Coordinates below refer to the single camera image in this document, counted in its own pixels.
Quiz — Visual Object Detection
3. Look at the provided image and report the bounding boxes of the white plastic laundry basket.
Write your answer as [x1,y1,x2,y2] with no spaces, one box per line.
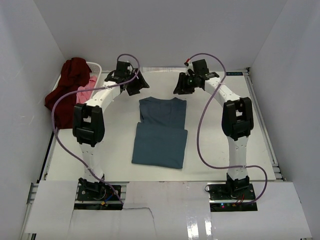
[52,61,103,97]

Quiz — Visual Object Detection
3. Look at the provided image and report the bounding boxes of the dark red t shirt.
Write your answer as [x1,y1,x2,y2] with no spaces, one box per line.
[44,57,92,129]

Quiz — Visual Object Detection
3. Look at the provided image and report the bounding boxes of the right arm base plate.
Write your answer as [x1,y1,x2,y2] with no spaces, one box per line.
[204,183,258,213]

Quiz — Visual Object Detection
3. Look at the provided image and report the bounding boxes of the pink t shirt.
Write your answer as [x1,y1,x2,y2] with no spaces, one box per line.
[76,75,98,104]

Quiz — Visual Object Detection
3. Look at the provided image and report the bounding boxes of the teal blue t shirt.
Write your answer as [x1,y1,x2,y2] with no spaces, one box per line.
[131,97,188,170]

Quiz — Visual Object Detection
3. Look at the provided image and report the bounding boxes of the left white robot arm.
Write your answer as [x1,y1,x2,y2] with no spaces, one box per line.
[72,61,149,200]

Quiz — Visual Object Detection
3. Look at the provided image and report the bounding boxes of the paper sheet at back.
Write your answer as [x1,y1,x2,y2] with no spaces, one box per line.
[141,67,185,73]

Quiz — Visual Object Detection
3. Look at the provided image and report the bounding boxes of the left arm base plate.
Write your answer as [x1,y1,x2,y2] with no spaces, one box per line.
[74,184,123,211]

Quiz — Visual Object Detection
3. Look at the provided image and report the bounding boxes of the dark label sticker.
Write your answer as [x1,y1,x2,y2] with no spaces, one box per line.
[226,71,244,76]

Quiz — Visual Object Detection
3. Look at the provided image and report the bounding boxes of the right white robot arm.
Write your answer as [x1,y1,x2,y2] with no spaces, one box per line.
[173,59,254,200]

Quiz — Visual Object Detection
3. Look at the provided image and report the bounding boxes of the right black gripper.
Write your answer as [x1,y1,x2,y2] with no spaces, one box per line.
[173,72,198,95]

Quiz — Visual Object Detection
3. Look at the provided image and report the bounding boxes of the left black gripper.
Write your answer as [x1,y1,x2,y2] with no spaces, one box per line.
[124,68,149,96]

